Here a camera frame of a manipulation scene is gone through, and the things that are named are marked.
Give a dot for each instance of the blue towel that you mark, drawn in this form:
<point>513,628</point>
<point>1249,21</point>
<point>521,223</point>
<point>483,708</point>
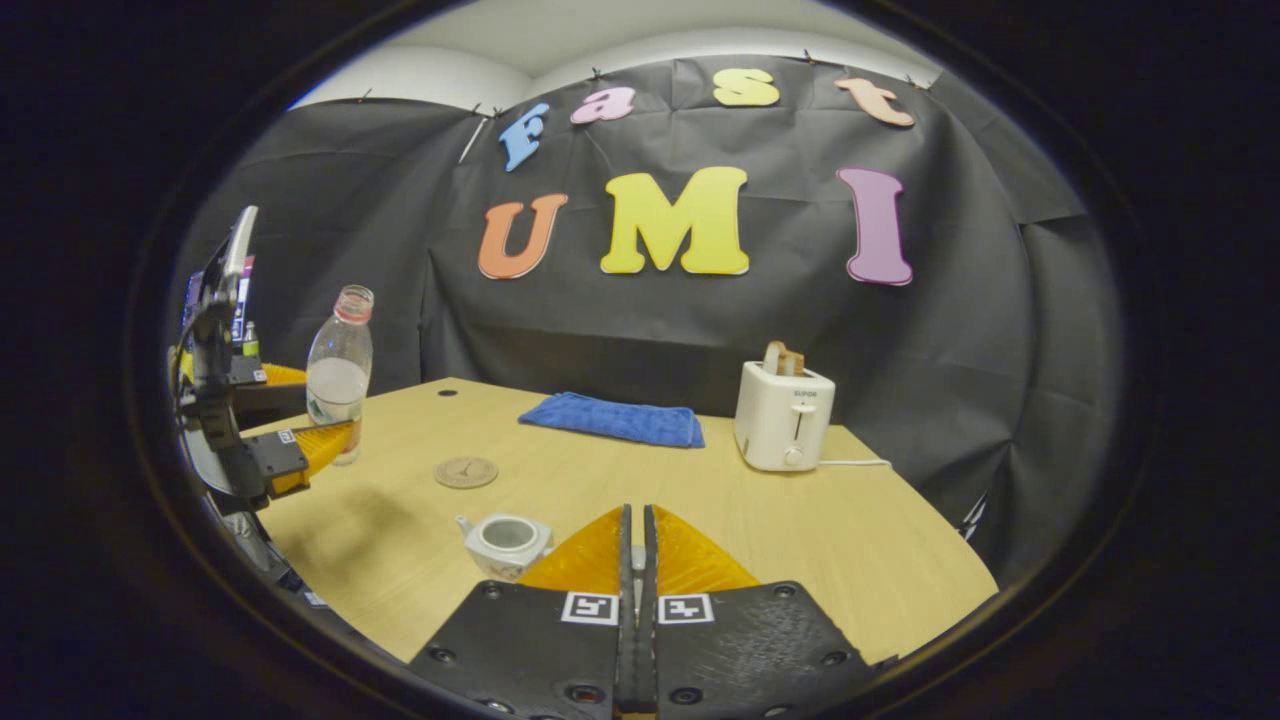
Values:
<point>615,420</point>

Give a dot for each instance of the black backdrop cloth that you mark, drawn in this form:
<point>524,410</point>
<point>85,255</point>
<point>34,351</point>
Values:
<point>650,330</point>

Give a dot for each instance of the round beige coaster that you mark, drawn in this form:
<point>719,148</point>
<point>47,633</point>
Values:
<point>466,472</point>

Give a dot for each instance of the white ceramic teacup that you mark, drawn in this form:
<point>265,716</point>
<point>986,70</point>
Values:
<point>490,560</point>

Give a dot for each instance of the green drink bottle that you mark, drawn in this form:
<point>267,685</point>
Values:
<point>250,345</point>

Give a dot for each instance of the toasted bread slice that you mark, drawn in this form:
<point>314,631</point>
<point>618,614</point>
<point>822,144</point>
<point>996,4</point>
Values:
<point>783,360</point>

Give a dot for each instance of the white toaster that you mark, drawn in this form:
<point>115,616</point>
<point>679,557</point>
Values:
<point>780,420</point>

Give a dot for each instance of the computer monitor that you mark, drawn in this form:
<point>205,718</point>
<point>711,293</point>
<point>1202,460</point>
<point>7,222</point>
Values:
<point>246,290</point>

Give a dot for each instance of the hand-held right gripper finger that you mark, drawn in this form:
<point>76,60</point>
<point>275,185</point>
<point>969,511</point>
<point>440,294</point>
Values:
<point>625,650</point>
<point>650,650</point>

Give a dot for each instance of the white teacup lid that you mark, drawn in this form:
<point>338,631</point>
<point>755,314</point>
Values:
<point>638,558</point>

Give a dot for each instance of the clear plastic water bottle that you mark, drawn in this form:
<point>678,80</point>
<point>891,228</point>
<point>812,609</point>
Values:
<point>338,380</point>

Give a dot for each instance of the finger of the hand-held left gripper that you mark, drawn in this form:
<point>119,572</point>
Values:
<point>275,460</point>
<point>275,400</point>

